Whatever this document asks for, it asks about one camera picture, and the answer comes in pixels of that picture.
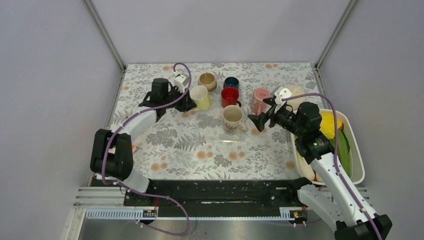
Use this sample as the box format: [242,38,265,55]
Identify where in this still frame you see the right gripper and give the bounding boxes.
[247,96,305,137]

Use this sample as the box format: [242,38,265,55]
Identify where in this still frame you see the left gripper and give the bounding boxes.
[163,85,197,113]

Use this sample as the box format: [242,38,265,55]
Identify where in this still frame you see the pink ghost mug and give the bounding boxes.
[250,87,271,116]

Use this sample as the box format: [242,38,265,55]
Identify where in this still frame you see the light green mug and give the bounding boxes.
[190,85,212,111]

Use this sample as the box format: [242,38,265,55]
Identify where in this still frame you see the tall cream illustrated mug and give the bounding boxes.
[222,105,249,135]

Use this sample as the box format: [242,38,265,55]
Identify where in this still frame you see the beige round mug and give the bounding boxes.
[198,72,217,93]

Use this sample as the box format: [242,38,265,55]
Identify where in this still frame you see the red mug black handle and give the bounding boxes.
[221,87,242,108]

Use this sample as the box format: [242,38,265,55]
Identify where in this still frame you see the blue ribbed mug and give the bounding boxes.
[223,76,240,91]

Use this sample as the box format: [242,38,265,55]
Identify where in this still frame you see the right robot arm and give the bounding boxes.
[248,97,393,240]

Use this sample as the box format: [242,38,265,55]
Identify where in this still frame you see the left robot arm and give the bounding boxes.
[89,74,197,206]

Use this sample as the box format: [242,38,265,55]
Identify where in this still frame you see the clear plastic tray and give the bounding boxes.
[193,90,247,143]

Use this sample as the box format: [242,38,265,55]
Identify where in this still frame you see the floral tablecloth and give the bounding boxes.
[96,62,327,181]

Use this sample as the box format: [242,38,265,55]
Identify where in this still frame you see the toy yellow vegetable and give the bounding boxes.
[320,112,336,140]

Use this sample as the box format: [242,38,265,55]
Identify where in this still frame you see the toy white leek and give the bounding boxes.
[296,152,324,185]

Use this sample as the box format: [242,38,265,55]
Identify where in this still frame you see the white plastic basket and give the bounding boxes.
[290,110,365,186]

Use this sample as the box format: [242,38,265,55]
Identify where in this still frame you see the toy green bok choy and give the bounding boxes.
[337,129,351,177]

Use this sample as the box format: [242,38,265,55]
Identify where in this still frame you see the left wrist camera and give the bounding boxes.
[173,73,191,93]

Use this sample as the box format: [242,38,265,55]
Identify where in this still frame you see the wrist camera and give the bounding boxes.
[173,73,191,93]
[271,85,292,107]

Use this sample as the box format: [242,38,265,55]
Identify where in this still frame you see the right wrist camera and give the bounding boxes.
[271,85,292,107]

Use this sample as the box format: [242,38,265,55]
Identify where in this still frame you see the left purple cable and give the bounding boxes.
[100,62,193,237]

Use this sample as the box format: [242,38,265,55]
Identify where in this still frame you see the purple cable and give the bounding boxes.
[281,92,383,240]
[100,62,193,237]

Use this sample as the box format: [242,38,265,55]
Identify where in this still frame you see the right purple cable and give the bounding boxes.
[281,92,383,240]

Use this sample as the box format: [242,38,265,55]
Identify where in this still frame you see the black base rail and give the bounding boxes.
[122,180,308,220]

